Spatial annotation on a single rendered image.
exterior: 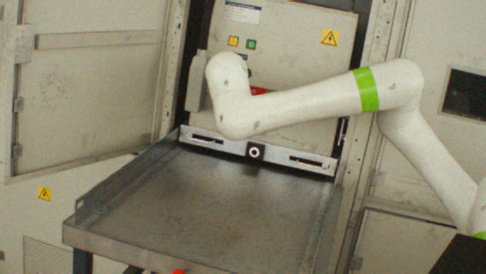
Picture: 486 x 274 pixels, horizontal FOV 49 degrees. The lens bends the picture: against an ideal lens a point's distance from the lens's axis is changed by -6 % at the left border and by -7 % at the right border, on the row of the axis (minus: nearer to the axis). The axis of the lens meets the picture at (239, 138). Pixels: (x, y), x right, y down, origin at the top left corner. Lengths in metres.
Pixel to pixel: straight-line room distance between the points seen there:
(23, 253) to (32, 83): 1.02
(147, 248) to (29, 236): 1.12
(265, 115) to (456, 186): 0.51
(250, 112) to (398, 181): 0.63
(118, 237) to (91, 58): 0.58
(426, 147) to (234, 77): 0.53
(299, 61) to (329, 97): 0.44
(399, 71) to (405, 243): 0.69
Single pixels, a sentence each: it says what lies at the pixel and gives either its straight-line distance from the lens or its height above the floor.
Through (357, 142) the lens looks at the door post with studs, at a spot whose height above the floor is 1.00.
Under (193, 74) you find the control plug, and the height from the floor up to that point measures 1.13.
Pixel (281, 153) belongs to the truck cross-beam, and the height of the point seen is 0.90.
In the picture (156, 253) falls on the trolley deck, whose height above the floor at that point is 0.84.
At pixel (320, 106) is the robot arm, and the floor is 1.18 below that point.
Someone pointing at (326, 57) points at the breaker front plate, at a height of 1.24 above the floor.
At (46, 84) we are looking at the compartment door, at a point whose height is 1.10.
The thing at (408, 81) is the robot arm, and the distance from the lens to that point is 1.40.
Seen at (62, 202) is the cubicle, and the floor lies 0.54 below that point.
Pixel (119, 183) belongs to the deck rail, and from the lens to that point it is 1.53.
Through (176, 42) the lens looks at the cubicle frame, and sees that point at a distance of 1.85.
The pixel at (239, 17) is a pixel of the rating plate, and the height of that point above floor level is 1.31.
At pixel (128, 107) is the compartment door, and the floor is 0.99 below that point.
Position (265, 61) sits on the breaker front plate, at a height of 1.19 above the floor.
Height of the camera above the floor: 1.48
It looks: 17 degrees down
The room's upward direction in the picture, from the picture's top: 9 degrees clockwise
